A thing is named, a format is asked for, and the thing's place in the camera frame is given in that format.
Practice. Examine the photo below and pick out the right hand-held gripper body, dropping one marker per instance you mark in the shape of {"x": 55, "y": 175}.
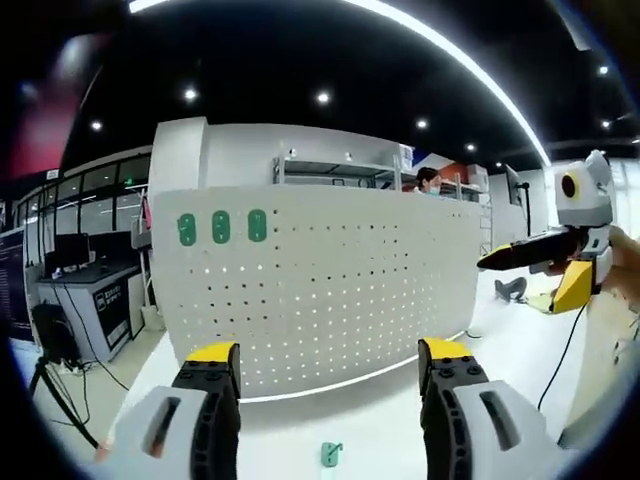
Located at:
{"x": 587, "y": 205}

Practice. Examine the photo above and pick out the metal ladder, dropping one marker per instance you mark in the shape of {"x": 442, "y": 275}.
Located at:
{"x": 486, "y": 225}

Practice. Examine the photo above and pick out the grey metal shelf rack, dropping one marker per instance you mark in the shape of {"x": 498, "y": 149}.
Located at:
{"x": 340, "y": 170}

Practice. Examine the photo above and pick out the pink hanging item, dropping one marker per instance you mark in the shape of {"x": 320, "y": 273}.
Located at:
{"x": 146, "y": 212}

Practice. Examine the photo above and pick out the black tripod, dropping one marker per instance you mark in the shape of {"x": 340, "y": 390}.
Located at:
{"x": 60, "y": 400}

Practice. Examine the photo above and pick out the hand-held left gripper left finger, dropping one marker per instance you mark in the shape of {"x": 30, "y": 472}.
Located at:
{"x": 160, "y": 430}

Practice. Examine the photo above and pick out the person's right hand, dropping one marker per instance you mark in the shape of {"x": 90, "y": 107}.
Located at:
{"x": 627, "y": 265}

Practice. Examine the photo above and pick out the white waste bin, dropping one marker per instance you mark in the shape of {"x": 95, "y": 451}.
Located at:
{"x": 152, "y": 318}

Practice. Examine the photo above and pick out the black computer monitor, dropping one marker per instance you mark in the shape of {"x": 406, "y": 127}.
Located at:
{"x": 67, "y": 252}

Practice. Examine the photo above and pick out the grey lab bench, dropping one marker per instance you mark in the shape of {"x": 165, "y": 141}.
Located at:
{"x": 100, "y": 300}

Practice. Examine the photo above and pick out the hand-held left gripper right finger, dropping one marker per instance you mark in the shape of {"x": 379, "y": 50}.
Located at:
{"x": 480, "y": 430}

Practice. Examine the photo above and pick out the black monitor on stand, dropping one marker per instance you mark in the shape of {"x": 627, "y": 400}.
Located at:
{"x": 512, "y": 185}

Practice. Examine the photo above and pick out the grey object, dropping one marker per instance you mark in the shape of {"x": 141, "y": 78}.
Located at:
{"x": 510, "y": 289}

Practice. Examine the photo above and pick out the white perforated mounting plate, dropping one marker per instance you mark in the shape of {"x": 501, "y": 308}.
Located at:
{"x": 325, "y": 290}

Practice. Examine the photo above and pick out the dark standing banner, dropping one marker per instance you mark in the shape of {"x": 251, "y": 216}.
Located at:
{"x": 11, "y": 285}

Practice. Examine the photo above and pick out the black computer tower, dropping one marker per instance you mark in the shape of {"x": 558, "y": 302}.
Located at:
{"x": 55, "y": 332}

